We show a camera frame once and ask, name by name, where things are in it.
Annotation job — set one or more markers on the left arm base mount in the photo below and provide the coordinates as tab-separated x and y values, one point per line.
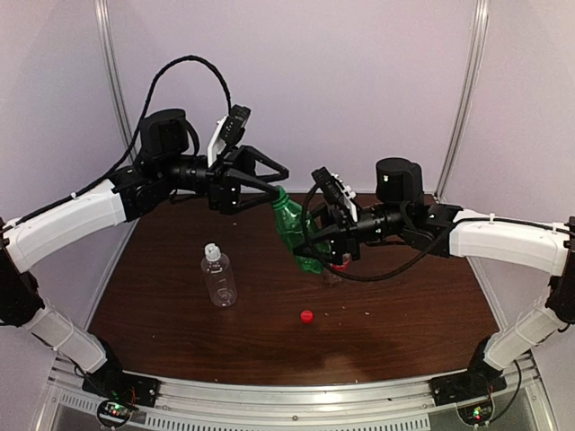
130	389

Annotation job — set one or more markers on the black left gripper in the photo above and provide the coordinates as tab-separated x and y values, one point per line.
223	191

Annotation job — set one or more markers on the red bottle cap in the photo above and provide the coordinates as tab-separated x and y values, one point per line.
307	316

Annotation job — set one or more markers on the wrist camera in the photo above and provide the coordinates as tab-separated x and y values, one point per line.
336	192
228	133

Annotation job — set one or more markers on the clear bottle white cap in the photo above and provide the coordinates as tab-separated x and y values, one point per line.
217	270

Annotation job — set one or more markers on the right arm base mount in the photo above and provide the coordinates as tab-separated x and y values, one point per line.
463	386

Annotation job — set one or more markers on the aluminium frame post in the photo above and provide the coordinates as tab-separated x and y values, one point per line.
103	23
479	29

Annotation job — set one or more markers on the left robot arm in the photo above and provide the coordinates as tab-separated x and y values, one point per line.
168	161

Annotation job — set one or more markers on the front aluminium rail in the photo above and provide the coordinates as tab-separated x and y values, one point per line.
404	404

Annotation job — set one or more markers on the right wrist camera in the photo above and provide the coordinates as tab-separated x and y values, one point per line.
336	192

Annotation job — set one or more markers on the circuit board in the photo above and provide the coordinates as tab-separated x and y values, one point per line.
475	415
113	414

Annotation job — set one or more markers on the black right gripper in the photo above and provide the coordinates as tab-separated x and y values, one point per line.
342	239

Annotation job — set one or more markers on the left circuit board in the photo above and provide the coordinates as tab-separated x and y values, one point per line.
113	414

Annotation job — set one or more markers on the right aluminium frame post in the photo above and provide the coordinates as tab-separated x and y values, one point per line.
479	29

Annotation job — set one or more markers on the green plastic bottle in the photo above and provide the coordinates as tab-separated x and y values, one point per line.
288	221

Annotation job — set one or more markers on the red label cola bottle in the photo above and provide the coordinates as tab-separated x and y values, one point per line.
331	279

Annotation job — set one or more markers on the left aluminium frame post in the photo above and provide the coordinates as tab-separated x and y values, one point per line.
103	23

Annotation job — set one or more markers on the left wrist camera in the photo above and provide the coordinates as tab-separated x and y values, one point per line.
228	133

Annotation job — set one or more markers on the right circuit board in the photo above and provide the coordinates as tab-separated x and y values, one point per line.
475	415

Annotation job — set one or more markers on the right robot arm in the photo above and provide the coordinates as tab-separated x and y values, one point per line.
447	231

